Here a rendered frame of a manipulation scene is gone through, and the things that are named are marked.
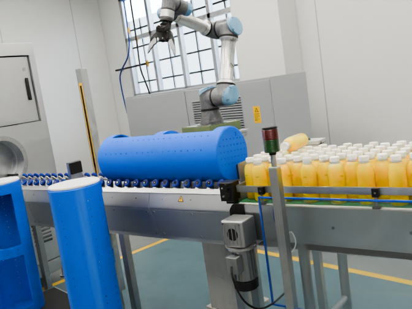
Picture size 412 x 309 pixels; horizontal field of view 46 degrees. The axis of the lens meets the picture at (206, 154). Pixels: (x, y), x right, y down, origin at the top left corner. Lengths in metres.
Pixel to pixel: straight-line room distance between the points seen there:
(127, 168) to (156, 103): 2.46
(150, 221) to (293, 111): 1.93
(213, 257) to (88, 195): 0.95
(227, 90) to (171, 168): 0.62
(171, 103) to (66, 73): 3.18
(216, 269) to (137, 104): 2.77
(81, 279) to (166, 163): 0.76
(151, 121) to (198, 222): 2.86
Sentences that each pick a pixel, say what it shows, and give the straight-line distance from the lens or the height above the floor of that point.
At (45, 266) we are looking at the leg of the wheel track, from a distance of 4.11.
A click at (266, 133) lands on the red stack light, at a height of 1.24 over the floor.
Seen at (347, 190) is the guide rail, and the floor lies 0.96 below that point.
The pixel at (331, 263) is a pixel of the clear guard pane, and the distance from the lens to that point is 2.06.
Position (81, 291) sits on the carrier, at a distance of 2.76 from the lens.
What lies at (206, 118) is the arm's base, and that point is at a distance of 2.98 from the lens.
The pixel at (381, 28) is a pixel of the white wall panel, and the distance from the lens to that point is 4.91.
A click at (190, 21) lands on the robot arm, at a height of 1.83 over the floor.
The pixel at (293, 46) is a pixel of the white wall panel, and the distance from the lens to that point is 5.30.
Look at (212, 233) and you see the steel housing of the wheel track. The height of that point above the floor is 0.69.
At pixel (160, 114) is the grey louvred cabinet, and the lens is 5.15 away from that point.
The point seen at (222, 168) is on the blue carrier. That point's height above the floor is 1.04.
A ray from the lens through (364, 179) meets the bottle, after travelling 1.99.
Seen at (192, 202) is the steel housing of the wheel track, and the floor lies 0.87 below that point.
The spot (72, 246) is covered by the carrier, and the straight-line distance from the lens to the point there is 2.68.
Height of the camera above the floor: 1.45
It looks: 8 degrees down
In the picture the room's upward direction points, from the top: 8 degrees counter-clockwise
